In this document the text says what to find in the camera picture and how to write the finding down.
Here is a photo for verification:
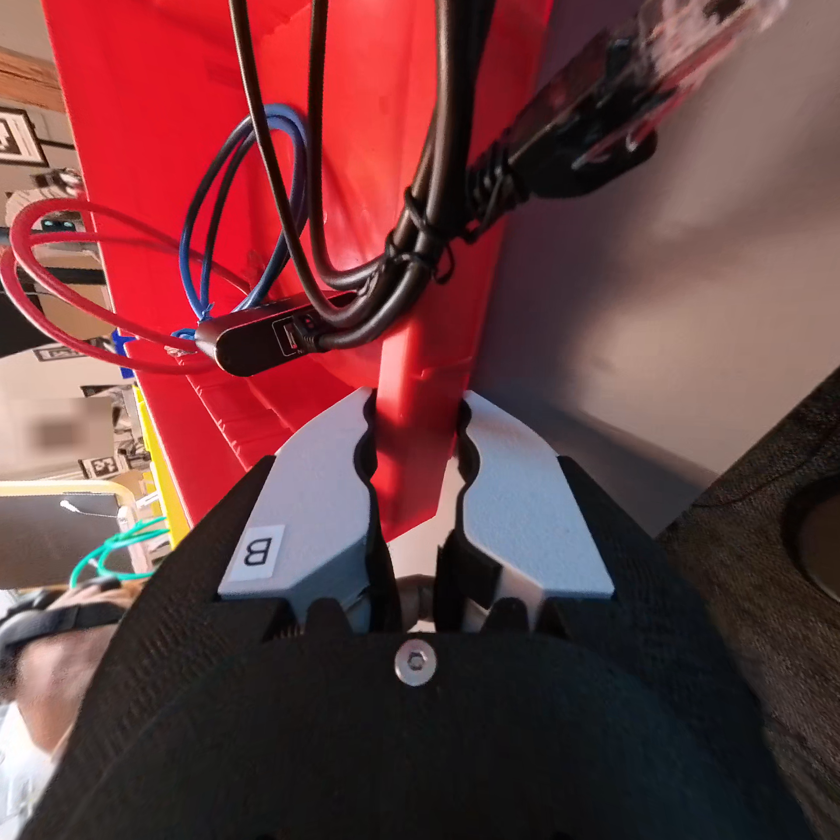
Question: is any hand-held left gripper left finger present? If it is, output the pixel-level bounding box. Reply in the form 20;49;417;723
217;387;385;618

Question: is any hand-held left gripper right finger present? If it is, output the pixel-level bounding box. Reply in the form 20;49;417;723
453;390;616;602

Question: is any large yellow plastic bin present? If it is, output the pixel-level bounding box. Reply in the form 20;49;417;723
131;384;193;550

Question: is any black ethernet adapter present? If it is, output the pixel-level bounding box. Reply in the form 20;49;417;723
195;293;360;378

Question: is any blue ethernet cable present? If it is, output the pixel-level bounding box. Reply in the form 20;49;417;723
172;104;311;343

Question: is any red ethernet cable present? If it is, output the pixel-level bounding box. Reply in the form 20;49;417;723
0;200;255;376

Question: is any black USB cable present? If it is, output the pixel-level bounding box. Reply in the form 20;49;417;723
228;0;788;353

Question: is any red plastic bin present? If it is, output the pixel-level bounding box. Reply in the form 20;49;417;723
41;0;555;542

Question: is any grey rounded board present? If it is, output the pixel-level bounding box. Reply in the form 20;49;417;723
0;480;136;592

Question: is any green wire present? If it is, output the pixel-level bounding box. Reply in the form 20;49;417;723
69;517;169;589

